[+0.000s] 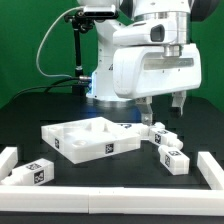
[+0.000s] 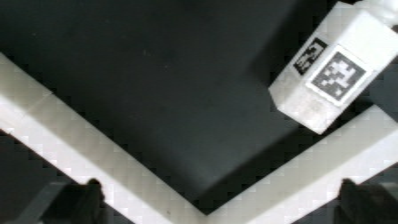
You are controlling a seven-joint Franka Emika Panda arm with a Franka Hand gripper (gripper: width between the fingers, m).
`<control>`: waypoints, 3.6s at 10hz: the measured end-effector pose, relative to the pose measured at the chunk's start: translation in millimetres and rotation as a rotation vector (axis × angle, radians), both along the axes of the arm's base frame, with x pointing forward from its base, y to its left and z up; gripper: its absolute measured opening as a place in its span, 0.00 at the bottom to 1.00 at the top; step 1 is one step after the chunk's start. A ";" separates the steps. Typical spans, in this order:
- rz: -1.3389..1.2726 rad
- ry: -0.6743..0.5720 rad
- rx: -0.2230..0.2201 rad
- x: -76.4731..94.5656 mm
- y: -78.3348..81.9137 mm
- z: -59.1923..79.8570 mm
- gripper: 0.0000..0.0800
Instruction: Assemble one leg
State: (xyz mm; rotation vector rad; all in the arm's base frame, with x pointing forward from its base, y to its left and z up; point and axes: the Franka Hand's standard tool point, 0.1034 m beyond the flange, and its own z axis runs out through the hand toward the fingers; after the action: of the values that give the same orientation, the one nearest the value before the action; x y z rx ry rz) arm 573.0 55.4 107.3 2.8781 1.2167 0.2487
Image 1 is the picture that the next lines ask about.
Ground white fence bar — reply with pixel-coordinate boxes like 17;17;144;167
197;151;224;190
0;147;18;181
0;186;224;216

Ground black cables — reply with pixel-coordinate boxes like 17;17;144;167
11;75;93;101

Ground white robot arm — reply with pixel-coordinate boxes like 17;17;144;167
78;0;221;125

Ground grey cable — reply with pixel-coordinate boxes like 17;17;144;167
35;5;85;80

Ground white left fence bar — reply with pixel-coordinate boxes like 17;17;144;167
0;147;18;181

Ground black camera stand pole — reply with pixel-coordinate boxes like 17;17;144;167
64;10;93;97

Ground white front fence bar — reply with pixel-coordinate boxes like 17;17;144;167
0;186;224;216

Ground white right fence bar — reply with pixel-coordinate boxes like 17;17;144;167
197;151;224;190

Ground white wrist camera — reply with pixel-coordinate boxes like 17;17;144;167
113;20;165;46

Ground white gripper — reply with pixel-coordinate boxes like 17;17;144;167
113;44;201;126

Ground black camera on stand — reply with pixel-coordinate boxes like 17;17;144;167
83;5;118;19

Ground white square tabletop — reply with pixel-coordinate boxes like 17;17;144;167
41;117;141;164

